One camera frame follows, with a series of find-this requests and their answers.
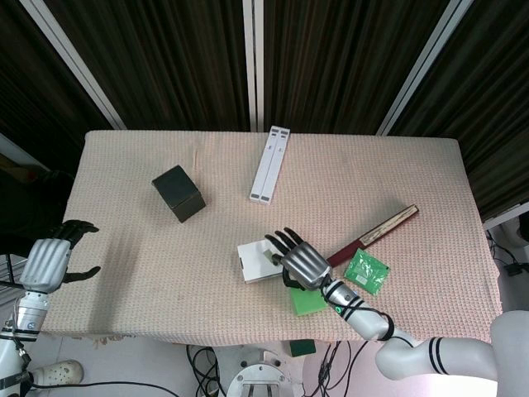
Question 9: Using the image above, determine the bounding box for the white clog shoe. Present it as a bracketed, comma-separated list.
[30, 359, 85, 386]

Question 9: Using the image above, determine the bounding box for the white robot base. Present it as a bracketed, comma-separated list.
[225, 346, 292, 397]

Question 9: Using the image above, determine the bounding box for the dark brown curtain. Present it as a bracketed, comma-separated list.
[0, 0, 529, 220]

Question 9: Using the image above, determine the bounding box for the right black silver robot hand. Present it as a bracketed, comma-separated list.
[264, 226, 332, 293]

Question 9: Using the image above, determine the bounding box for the dark red long box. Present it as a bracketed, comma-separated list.
[326, 203, 420, 267]

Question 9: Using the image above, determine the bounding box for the green foil packet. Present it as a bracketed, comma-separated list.
[343, 248, 391, 297]

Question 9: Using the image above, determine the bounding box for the white double frame post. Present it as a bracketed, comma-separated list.
[241, 0, 266, 133]

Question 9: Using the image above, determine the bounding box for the black cardboard box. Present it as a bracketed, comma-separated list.
[150, 164, 207, 225]

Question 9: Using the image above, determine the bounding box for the small dark green block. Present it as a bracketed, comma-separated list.
[288, 338, 318, 359]

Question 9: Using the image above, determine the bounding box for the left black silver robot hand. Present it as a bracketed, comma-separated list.
[20, 219, 102, 293]

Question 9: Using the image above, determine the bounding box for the pink waffle tablecloth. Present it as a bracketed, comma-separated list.
[40, 129, 503, 345]

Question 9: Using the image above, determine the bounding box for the white folded laptop stand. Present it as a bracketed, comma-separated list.
[249, 126, 292, 205]

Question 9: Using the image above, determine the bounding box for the black floor cable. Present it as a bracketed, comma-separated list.
[316, 341, 375, 397]
[184, 343, 229, 397]

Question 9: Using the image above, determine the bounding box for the green foam cube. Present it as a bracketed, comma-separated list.
[288, 285, 328, 318]

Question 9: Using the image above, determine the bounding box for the white cardboard box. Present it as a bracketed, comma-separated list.
[236, 241, 291, 285]

